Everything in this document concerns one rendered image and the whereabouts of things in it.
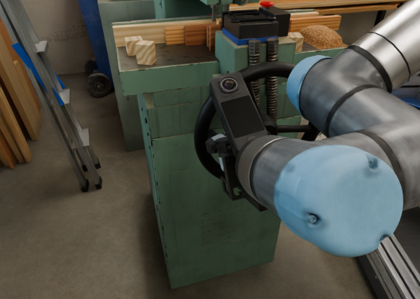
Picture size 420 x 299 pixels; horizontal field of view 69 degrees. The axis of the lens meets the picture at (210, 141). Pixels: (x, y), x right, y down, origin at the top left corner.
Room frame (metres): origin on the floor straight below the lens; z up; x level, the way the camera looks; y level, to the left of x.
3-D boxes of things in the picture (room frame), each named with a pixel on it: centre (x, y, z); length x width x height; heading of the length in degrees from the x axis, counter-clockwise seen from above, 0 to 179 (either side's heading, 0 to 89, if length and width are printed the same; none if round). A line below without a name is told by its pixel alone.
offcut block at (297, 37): (0.78, -0.21, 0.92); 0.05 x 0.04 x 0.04; 178
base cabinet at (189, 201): (0.98, 0.02, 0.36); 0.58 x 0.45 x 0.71; 16
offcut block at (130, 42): (0.75, 0.19, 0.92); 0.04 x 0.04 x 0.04; 19
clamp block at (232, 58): (0.69, -0.10, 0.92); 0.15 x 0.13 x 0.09; 106
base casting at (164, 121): (0.98, 0.02, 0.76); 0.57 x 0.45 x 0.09; 16
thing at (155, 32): (0.89, -0.04, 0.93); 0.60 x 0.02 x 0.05; 106
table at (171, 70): (0.77, -0.07, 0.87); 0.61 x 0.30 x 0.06; 106
